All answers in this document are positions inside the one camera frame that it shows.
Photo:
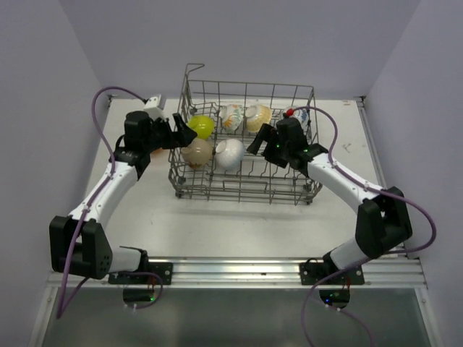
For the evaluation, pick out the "white yellow dotted bowl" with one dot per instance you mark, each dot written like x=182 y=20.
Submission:
x=256 y=116

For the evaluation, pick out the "white blue patterned bowl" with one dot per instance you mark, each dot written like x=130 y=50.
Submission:
x=302 y=115

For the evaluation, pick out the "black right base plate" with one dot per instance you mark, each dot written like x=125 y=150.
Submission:
x=314 y=270

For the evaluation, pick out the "white floral leaf bowl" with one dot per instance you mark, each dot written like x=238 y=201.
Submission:
x=231 y=117

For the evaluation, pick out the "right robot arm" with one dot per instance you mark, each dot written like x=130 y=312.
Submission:
x=382 y=218

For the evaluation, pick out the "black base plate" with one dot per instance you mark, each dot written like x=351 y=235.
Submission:
x=143 y=275
x=314 y=270

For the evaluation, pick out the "aluminium mounting rail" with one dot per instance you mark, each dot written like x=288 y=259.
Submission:
x=395 y=272

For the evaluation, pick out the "lime green bowl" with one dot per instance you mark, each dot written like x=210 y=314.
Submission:
x=203 y=125

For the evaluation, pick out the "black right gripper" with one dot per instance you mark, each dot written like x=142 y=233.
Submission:
x=268 y=134

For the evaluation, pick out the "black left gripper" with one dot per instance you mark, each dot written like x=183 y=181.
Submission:
x=188 y=134

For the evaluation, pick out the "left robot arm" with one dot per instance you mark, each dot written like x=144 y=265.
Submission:
x=78 y=241

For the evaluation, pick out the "beige bowl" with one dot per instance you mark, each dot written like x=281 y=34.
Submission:
x=197 y=153

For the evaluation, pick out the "grey wire dish rack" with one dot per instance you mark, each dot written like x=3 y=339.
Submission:
x=253 y=179

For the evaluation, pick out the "white ribbed bowl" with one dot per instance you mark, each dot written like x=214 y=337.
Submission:
x=229 y=153

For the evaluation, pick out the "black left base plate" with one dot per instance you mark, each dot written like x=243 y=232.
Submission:
x=143 y=275

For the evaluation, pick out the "orange ribbed bowl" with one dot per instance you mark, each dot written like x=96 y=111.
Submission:
x=157 y=152

